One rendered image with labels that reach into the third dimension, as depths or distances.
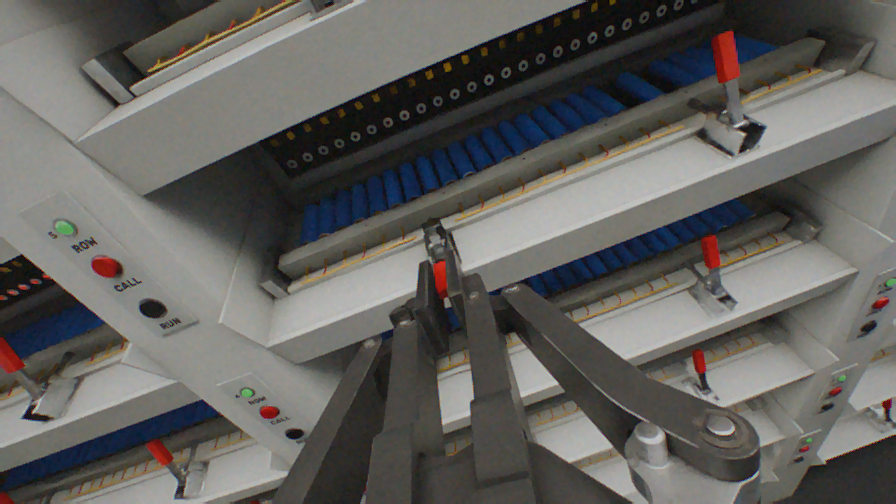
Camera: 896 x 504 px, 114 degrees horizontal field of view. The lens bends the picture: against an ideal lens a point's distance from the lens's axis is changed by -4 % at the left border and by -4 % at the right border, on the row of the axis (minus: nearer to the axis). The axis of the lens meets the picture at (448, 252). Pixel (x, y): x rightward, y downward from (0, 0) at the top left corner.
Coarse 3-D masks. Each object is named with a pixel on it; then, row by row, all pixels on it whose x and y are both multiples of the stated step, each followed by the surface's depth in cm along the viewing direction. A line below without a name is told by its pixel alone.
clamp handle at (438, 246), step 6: (432, 240) 25; (438, 240) 26; (432, 246) 26; (438, 246) 26; (444, 246) 26; (438, 252) 25; (444, 252) 24; (438, 258) 24; (444, 258) 24; (438, 264) 23; (444, 264) 22; (438, 270) 22; (444, 270) 22; (438, 276) 21; (444, 276) 21; (438, 282) 21; (444, 282) 20; (438, 288) 20; (444, 288) 20; (438, 294) 20; (444, 294) 20
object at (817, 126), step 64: (768, 0) 32; (832, 0) 27; (576, 64) 35; (832, 64) 27; (768, 128) 26; (832, 128) 24; (512, 192) 30; (576, 192) 28; (640, 192) 26; (704, 192) 26; (256, 256) 31; (512, 256) 26; (576, 256) 28; (256, 320) 27; (320, 320) 27; (384, 320) 29
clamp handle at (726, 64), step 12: (720, 36) 23; (732, 36) 23; (720, 48) 23; (732, 48) 23; (720, 60) 23; (732, 60) 23; (720, 72) 24; (732, 72) 23; (732, 84) 24; (732, 96) 24; (732, 108) 24; (732, 120) 24
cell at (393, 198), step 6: (384, 174) 35; (390, 174) 35; (396, 174) 35; (384, 180) 35; (390, 180) 34; (396, 180) 34; (390, 186) 33; (396, 186) 33; (390, 192) 33; (396, 192) 33; (402, 192) 34; (390, 198) 32; (396, 198) 32; (402, 198) 32; (390, 204) 32
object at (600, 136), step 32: (768, 64) 27; (800, 64) 28; (672, 96) 28; (704, 96) 28; (608, 128) 28; (640, 128) 29; (512, 160) 29; (544, 160) 29; (576, 160) 30; (448, 192) 29; (480, 192) 30; (384, 224) 29; (416, 224) 30; (288, 256) 31; (320, 256) 30
